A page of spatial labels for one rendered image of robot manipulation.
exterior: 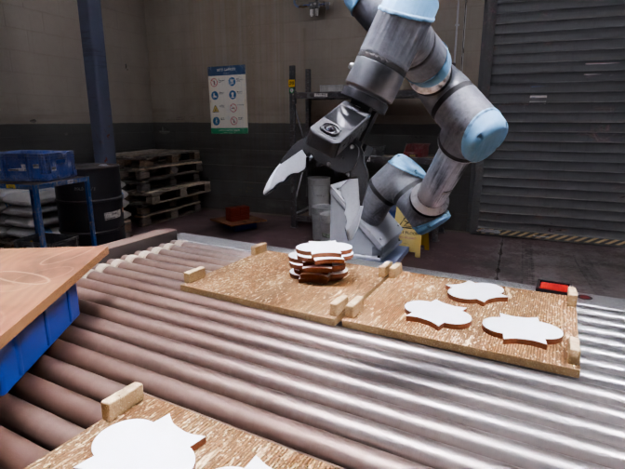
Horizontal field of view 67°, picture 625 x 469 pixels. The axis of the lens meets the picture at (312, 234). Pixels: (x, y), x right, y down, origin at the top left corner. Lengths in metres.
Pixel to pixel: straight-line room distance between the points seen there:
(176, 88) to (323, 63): 2.29
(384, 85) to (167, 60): 6.82
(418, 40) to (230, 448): 0.58
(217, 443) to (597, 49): 5.43
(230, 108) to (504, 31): 3.53
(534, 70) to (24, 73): 5.49
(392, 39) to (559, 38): 5.07
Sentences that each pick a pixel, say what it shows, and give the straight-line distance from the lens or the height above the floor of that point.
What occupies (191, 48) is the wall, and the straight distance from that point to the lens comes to 7.20.
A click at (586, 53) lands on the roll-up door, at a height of 1.94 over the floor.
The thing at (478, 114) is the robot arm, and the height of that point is 1.33.
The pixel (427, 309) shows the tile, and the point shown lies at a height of 0.95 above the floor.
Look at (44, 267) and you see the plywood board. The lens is 1.04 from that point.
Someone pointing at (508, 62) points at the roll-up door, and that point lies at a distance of 5.69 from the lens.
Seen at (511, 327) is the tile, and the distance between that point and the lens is 0.95.
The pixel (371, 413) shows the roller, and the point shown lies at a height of 0.91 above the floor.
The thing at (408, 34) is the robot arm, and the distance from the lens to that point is 0.69.
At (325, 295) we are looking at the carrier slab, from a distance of 1.06.
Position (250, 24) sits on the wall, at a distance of 6.71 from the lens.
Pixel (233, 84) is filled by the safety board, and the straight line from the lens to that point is 6.77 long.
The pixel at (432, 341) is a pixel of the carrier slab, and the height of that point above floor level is 0.93.
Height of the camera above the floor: 1.32
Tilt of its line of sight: 14 degrees down
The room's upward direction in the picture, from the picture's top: straight up
